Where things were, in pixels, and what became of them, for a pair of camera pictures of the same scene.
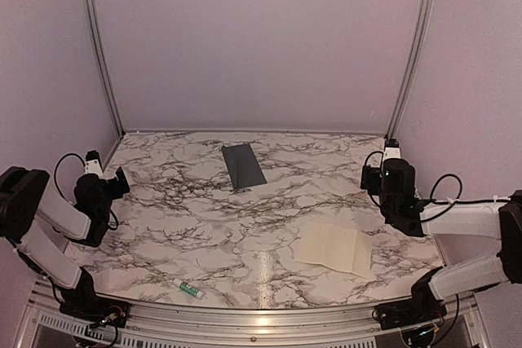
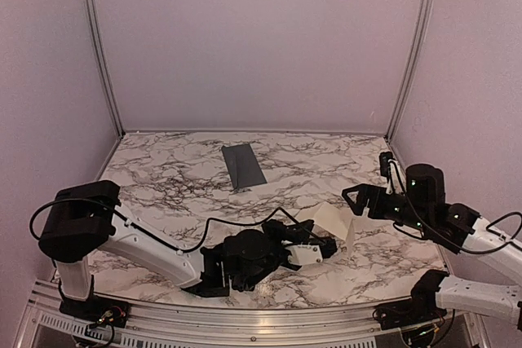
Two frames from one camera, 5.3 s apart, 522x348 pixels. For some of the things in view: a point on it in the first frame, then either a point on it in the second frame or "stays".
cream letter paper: [337, 244] to [336, 222]
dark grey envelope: [243, 167] stays
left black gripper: [119, 191] to [293, 233]
